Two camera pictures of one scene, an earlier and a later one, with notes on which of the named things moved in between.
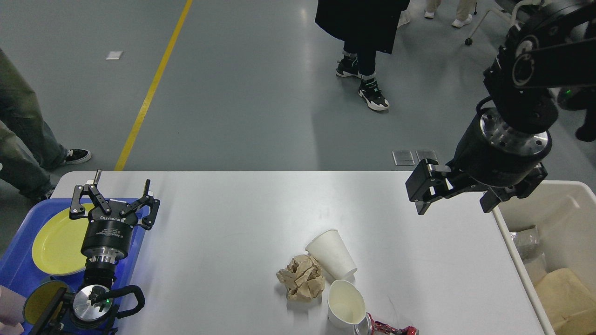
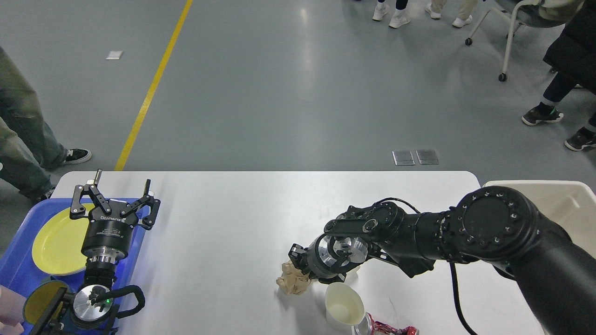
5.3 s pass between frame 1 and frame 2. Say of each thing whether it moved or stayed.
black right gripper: moved
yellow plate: stayed
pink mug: stayed
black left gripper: stayed
